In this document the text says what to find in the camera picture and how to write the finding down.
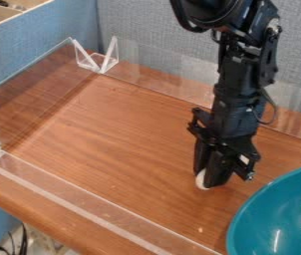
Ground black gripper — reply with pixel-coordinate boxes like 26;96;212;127
187;96;266;188

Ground white brown toy mushroom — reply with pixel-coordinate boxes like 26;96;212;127
195;169;208;190

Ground blue plastic bowl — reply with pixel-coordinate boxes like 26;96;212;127
226;168;301;255

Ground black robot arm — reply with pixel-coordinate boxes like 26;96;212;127
168;0;282;189

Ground clear acrylic back barrier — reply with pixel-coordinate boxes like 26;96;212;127
105;54;301;138

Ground clear acrylic barrier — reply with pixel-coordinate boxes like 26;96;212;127
0;151;220;255
105;54;301;138

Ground clear acrylic front barrier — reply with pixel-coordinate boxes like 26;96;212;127
0;151;220;255

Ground wooden shelf box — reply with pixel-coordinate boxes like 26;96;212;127
0;0;54;25

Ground clear acrylic corner bracket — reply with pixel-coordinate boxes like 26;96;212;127
70;36;120;74

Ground black cables under table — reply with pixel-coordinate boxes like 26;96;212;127
0;222;30;255

